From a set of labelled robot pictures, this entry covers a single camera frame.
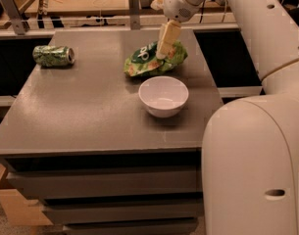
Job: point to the white bowl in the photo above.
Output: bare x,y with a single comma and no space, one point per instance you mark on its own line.
163,96

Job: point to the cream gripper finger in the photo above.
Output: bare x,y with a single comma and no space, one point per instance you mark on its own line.
169,33
157,5

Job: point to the grey drawer cabinet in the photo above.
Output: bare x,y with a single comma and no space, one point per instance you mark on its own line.
79,140

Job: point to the cardboard box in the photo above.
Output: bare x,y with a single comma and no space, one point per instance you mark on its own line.
19,210

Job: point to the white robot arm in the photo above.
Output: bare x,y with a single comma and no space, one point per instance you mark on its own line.
250,148

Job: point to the green rice chip bag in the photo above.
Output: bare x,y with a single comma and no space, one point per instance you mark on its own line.
143,62

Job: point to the middle metal bracket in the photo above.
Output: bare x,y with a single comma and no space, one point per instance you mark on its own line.
134,15

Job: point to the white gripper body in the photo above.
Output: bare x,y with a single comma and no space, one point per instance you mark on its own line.
175,3

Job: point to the left metal bracket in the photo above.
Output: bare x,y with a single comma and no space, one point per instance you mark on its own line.
15,17

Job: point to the green soda can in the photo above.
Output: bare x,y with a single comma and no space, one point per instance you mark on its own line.
53,56

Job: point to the wooden workbench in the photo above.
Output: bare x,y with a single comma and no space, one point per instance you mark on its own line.
75,13

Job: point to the metal bracket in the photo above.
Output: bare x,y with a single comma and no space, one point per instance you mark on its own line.
15,17
134,15

